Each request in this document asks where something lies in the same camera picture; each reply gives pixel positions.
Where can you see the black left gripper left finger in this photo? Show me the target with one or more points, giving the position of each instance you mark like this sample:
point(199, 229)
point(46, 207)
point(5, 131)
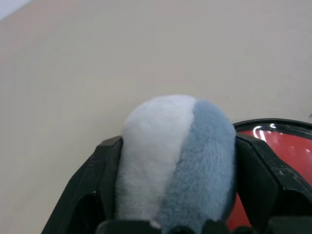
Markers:
point(92, 175)

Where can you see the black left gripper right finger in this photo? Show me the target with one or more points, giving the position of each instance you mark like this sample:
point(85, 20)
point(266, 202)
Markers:
point(263, 175)

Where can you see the clear pouch with black trim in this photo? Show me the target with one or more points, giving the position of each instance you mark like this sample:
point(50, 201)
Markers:
point(268, 121)

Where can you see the blue white plush toy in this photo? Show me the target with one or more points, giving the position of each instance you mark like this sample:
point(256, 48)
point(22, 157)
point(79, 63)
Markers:
point(170, 158)

